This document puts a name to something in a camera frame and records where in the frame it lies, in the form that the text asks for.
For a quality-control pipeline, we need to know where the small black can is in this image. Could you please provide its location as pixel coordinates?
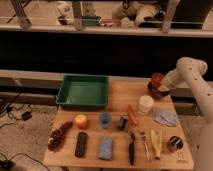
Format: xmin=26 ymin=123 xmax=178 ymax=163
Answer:
xmin=118 ymin=117 xmax=128 ymax=130

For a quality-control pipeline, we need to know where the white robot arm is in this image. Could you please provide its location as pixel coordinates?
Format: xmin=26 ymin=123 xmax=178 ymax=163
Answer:
xmin=161 ymin=57 xmax=213 ymax=171

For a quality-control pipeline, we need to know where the black power adapter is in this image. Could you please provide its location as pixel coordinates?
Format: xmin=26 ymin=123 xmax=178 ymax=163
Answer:
xmin=21 ymin=111 xmax=32 ymax=121

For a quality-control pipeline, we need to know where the orange carrot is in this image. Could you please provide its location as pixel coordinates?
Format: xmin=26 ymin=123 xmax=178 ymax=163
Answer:
xmin=127 ymin=105 xmax=138 ymax=125

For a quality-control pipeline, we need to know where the black floor cable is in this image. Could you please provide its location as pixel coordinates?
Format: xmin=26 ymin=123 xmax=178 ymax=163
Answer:
xmin=0 ymin=93 xmax=44 ymax=130

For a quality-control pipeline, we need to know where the dark round tin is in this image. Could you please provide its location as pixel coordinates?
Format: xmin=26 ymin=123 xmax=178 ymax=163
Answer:
xmin=167 ymin=136 xmax=183 ymax=152

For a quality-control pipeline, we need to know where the silver fork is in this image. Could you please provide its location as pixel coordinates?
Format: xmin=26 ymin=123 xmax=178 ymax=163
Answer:
xmin=140 ymin=130 xmax=151 ymax=162

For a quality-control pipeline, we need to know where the person in background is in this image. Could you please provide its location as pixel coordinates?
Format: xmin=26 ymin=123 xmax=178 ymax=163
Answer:
xmin=112 ymin=0 xmax=168 ymax=27

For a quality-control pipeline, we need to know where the black remote control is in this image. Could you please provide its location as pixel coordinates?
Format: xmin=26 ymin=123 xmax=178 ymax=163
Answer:
xmin=75 ymin=132 xmax=87 ymax=157

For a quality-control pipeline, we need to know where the red bowl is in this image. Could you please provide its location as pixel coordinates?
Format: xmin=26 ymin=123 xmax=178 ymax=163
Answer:
xmin=151 ymin=73 xmax=164 ymax=88

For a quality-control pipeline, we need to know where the red yellow apple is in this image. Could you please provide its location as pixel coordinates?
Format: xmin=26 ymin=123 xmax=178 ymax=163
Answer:
xmin=74 ymin=114 xmax=88 ymax=129

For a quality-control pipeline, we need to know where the green plastic tray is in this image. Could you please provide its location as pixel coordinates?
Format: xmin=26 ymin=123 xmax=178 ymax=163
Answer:
xmin=56 ymin=75 xmax=109 ymax=108

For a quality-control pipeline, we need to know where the yellow banana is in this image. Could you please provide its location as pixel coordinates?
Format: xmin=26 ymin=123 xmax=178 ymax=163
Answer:
xmin=150 ymin=130 xmax=162 ymax=159

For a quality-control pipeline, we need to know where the black handled knife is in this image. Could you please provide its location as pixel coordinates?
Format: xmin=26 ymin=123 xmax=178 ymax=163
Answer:
xmin=128 ymin=133 xmax=135 ymax=165

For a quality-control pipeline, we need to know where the blue sponge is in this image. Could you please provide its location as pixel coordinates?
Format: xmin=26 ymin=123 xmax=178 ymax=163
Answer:
xmin=99 ymin=137 xmax=113 ymax=160

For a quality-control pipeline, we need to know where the purple bowl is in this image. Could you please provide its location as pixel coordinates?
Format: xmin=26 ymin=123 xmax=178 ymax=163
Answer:
xmin=148 ymin=83 xmax=169 ymax=100

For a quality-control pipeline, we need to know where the green box on shelf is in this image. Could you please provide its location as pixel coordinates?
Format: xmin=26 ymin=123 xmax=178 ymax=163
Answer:
xmin=82 ymin=16 xmax=101 ymax=26

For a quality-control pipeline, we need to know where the bunch of red grapes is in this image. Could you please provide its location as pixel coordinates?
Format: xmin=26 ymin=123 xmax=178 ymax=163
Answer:
xmin=47 ymin=121 xmax=73 ymax=151

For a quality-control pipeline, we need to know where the blue cup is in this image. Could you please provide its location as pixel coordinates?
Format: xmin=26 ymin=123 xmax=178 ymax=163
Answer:
xmin=99 ymin=112 xmax=112 ymax=129

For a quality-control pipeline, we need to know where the white lidded cup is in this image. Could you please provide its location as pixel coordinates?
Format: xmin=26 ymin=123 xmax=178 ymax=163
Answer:
xmin=138 ymin=95 xmax=154 ymax=113

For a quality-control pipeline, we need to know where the blue face mask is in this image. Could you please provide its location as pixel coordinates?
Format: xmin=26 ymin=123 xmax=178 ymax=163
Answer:
xmin=153 ymin=108 xmax=177 ymax=127

